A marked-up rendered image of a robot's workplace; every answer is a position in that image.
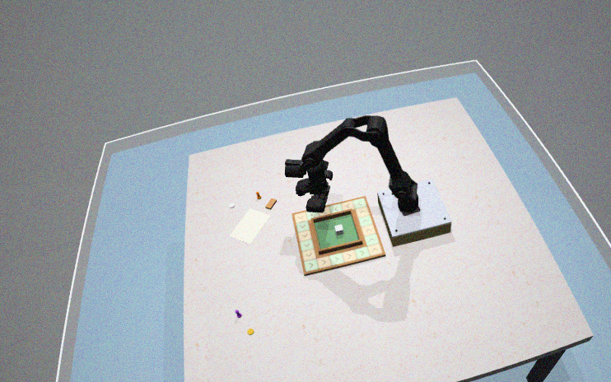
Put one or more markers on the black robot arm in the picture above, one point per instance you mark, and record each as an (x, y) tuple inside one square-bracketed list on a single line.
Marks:
[(400, 183)]

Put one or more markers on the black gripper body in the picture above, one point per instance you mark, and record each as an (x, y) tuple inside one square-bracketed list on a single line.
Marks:
[(317, 203)]

